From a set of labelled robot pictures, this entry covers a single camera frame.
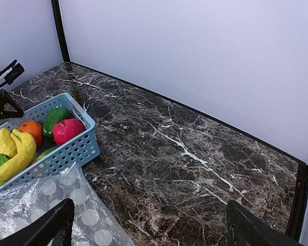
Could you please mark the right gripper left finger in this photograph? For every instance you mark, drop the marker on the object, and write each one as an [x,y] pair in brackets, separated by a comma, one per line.
[54,227]

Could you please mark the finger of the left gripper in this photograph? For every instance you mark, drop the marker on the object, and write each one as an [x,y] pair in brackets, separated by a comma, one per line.
[6,99]

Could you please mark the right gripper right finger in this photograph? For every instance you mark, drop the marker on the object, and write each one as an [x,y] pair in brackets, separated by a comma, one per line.
[244,228]

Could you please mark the orange toy orange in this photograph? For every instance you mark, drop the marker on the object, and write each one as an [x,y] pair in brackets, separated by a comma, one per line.
[35,129]

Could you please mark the yellow toy banana bunch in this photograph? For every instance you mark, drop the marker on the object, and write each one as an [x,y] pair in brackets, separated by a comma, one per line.
[20,148]

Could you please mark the green toy bell pepper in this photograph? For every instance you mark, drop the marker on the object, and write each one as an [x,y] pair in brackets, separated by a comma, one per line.
[53,118]

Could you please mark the green toy mango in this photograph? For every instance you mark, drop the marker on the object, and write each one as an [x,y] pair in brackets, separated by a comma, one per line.
[43,154]

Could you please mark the red toy apple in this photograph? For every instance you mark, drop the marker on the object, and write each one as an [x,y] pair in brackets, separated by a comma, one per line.
[66,130]

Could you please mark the right black frame post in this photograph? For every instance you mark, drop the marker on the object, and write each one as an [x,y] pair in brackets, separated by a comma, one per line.
[296,219]

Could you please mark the black frame post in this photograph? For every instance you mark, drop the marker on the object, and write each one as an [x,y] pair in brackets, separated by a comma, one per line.
[60,30]
[296,219]

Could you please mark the left black frame post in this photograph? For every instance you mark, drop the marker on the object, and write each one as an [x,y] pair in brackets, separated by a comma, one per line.
[60,30]

